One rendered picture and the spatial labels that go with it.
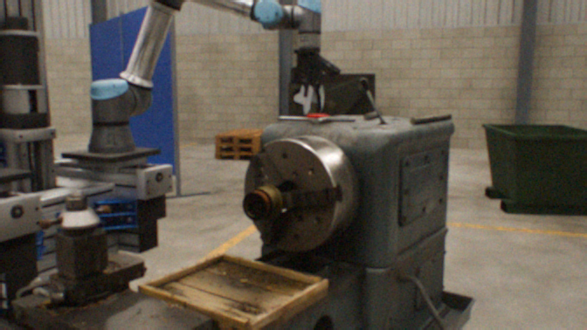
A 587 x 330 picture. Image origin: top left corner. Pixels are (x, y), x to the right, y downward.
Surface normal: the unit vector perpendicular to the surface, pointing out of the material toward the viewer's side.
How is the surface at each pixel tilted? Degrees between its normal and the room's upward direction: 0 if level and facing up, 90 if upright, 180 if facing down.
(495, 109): 90
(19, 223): 90
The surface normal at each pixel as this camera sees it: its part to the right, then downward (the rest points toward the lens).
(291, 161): -0.58, 0.13
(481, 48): -0.32, 0.15
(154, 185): 0.89, 0.07
